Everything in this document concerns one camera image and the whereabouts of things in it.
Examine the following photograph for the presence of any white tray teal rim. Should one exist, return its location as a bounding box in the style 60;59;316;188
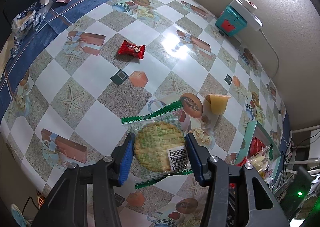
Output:
235;121;281;189

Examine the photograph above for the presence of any checkered printed tablecloth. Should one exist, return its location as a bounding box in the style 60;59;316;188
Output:
0;0;292;227

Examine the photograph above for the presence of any crumpled foil wrapper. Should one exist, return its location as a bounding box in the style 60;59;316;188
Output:
10;0;53;57

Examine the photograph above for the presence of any red snack packet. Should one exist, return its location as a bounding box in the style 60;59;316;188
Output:
247;137;266;159

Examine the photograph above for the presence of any teal box red sticker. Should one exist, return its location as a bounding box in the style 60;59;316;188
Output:
215;5;247;37

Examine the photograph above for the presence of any white power strip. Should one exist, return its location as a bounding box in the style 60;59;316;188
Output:
229;0;263;31

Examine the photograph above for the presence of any small red candy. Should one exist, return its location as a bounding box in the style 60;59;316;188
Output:
118;40;146;59

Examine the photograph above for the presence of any round cookie clear packet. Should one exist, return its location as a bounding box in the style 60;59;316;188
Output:
121;100;192;189

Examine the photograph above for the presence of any yellow jelly cup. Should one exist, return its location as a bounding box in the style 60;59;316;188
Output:
205;94;231;115

